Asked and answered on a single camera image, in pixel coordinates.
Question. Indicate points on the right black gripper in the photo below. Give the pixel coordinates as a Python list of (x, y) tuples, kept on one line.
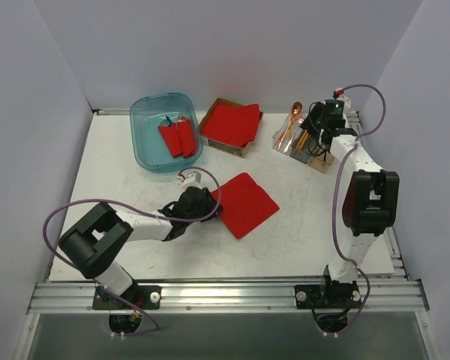
[(314, 125)]

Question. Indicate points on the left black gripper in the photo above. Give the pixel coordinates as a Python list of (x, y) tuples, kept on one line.
[(204, 202)]

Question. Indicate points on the red paper napkin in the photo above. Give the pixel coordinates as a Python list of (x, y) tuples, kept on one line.
[(245, 205)]

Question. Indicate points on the yellow plastic spoon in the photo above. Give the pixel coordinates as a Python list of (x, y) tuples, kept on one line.
[(302, 140)]

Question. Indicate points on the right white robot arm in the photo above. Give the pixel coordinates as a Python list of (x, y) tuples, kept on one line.
[(364, 203)]

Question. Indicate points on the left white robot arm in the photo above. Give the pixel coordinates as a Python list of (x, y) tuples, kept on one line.
[(95, 240)]

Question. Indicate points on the brown cardboard napkin box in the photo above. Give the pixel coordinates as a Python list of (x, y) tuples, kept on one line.
[(239, 152)]

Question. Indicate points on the right rolled red napkin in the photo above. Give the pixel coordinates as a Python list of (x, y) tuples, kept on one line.
[(186, 137)]

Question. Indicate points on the rolled red napkin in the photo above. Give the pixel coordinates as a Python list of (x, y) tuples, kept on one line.
[(186, 137), (170, 135)]

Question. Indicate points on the left rolled red napkin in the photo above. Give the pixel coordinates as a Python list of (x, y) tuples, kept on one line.
[(170, 135)]

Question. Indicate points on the red napkin stack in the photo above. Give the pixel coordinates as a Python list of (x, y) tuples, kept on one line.
[(233, 126)]

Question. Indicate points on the copper metallic spoon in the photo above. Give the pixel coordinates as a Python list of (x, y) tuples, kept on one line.
[(294, 116)]

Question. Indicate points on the clear acrylic utensil holder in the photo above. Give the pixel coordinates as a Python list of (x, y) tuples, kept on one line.
[(312, 154)]

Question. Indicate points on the blue transparent plastic bin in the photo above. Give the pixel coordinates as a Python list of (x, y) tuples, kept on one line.
[(146, 115)]

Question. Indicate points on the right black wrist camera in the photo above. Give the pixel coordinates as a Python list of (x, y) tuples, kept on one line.
[(333, 114)]

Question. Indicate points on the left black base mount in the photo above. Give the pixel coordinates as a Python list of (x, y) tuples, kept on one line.
[(147, 297)]

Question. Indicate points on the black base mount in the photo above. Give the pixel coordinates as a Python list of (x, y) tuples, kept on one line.
[(328, 294), (147, 297)]

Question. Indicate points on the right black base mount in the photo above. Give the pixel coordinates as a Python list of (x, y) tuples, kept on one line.
[(328, 294)]

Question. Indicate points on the aluminium front rail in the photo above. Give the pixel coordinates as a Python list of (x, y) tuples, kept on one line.
[(395, 295)]

